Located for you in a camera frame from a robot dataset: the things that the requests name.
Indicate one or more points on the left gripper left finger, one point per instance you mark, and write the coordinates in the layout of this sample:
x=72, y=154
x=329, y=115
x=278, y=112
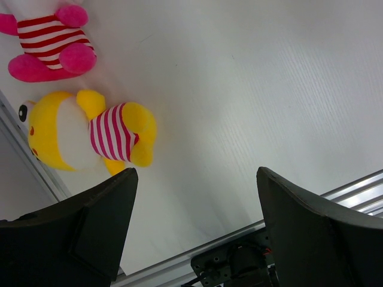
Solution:
x=76, y=242

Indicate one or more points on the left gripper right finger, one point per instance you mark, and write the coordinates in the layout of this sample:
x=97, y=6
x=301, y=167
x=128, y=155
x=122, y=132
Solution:
x=316, y=242

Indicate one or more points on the yellow toy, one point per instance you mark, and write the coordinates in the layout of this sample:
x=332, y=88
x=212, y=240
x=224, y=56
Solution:
x=73, y=132

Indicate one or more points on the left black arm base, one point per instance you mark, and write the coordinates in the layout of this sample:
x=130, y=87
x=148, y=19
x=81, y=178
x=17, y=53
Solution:
x=245, y=261

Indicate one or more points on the left aluminium frame post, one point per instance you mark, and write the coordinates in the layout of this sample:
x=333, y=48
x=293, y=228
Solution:
x=52, y=186

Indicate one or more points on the aluminium front rail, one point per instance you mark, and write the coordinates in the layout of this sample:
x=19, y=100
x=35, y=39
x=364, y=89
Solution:
x=363, y=195

